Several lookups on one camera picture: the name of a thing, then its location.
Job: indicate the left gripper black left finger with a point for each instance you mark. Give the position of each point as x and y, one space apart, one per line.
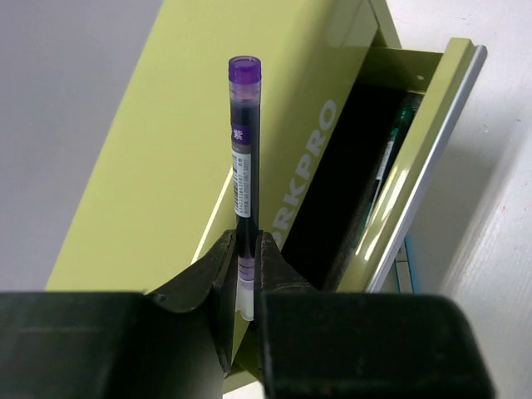
174 342

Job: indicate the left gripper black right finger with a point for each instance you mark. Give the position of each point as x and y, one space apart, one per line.
314 344

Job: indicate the green metal drawer box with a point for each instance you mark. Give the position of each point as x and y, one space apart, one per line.
334 76

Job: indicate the green teal pen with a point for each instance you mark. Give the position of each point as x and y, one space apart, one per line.
396 136

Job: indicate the dark blue clear pen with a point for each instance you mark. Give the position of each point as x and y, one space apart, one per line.
245 76

